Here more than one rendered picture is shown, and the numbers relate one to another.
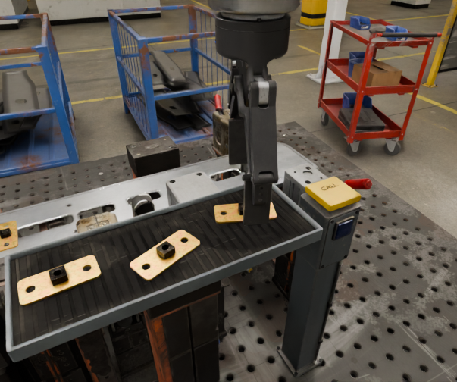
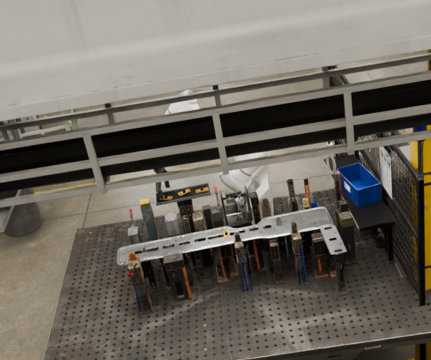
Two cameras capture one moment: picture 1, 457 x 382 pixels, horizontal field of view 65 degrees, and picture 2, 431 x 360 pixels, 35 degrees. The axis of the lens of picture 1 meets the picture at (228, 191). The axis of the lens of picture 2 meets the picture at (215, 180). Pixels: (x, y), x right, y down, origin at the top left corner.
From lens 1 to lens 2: 465 cm
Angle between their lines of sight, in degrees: 110
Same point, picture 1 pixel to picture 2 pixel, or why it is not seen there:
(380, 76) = not seen: outside the picture
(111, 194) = (194, 245)
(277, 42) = not seen: hidden behind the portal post
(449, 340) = (111, 254)
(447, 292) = (94, 265)
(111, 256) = (193, 192)
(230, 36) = not seen: hidden behind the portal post
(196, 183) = (169, 218)
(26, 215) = (221, 240)
